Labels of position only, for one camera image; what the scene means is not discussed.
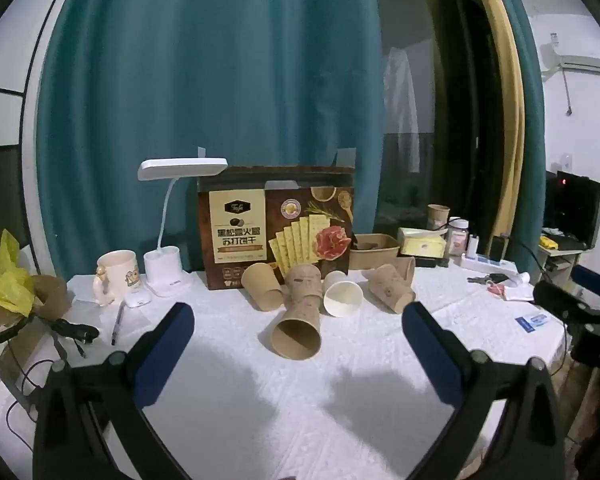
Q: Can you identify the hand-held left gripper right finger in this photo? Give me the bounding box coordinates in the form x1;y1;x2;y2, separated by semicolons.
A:
402;301;566;480

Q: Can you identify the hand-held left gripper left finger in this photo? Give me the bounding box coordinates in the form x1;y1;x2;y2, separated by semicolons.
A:
32;302;196;480

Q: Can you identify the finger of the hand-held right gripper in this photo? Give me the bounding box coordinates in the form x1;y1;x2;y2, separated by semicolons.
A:
532;280;588;322
571;263;600;303

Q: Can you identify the brown paper cup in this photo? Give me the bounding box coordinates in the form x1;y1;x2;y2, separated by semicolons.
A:
368;263;417;315
395;256;417;283
241;261;284;312
272;300;322;362
427;204;451;231
285;263;324;308

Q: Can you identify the blue and white card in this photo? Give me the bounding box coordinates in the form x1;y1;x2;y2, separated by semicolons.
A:
514;313;552;333

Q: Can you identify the black pen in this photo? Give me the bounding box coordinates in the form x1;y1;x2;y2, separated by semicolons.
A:
111;303;126;346

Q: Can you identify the black monitor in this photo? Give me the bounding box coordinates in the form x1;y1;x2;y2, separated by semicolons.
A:
545;170;600;251

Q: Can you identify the white power strip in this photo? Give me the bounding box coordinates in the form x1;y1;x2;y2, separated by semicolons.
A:
460;254;516;275

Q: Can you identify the cream ceramic mug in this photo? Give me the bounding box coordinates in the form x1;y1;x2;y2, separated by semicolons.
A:
92;250;142;307

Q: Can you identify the white paper cup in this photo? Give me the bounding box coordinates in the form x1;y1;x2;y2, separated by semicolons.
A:
322;270;364;318

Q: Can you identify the clear jar with white lid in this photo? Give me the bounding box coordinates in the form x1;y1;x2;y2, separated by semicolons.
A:
446;218;469;257

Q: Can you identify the yellow tissue box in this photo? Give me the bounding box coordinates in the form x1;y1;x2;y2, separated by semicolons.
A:
397;227;447;258

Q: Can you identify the brown paper food box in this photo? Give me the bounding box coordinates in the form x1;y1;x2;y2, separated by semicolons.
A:
348;233;401;271

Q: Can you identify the brown paper bag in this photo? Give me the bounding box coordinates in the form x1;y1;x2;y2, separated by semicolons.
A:
0;275;73;361

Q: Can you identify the white tablecloth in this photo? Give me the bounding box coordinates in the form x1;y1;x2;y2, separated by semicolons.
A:
0;255;571;480

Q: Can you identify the white desk lamp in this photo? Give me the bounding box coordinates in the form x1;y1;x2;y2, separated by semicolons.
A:
137;158;229;298

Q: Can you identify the yellow plastic bag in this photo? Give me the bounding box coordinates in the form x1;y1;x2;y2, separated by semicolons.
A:
0;229;35;318

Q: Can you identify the brown cracker box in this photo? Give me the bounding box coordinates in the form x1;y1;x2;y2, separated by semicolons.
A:
197;164;357;291

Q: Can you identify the white air conditioner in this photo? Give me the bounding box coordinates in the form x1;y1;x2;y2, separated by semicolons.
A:
539;34;600;83

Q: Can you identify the yellow curtain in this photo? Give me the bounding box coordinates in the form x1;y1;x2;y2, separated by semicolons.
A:
460;0;526;241

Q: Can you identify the teal curtain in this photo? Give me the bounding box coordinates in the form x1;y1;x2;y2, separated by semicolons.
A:
34;0;385;281

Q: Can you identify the black charger cable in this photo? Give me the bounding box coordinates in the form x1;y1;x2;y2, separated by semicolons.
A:
5;317;101;436

